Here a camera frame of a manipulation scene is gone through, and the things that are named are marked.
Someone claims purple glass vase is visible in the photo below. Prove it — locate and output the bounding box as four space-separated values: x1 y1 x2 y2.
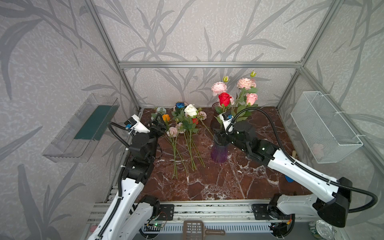
211 142 230 164

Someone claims blue rose stem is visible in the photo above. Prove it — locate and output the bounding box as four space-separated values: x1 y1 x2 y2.
174 102 188 111

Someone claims red rose stem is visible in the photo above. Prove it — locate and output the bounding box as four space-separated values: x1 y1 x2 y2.
213 93 232 133

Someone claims pink rose bud stem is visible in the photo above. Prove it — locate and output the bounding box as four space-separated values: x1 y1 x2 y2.
236 93 258 121

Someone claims pale pink peony stem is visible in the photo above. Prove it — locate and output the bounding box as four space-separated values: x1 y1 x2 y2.
211 76 235 106

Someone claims white pink-edged rose stem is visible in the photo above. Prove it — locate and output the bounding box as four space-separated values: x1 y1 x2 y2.
235 71 258 111

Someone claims dark red glass vase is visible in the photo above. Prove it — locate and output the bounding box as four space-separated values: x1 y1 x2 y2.
210 102 222 133

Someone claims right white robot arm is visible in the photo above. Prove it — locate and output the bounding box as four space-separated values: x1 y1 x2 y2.
214 108 378 228

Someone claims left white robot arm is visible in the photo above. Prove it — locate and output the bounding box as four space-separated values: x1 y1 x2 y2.
89 115 167 240

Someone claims orange rose stem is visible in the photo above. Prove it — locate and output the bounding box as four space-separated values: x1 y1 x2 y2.
162 114 171 123

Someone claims flower bunch on table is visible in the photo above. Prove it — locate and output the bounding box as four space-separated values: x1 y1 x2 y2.
151 107 206 179

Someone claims blue scoop brush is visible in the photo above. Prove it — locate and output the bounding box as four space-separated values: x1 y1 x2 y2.
285 176 294 183

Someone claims clear plastic tray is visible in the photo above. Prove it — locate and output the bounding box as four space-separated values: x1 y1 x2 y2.
42 94 120 163

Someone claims metal tin can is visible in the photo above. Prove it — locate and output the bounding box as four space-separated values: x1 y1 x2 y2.
309 220 335 240

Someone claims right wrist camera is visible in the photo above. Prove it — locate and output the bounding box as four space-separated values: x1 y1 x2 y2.
219 112 234 135

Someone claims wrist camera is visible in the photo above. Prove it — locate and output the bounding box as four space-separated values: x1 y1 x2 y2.
124 115 150 134
219 112 234 135

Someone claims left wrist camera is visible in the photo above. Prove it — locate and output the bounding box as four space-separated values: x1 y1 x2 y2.
124 115 150 134

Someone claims white wire basket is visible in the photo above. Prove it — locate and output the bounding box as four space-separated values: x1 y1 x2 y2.
291 91 363 164

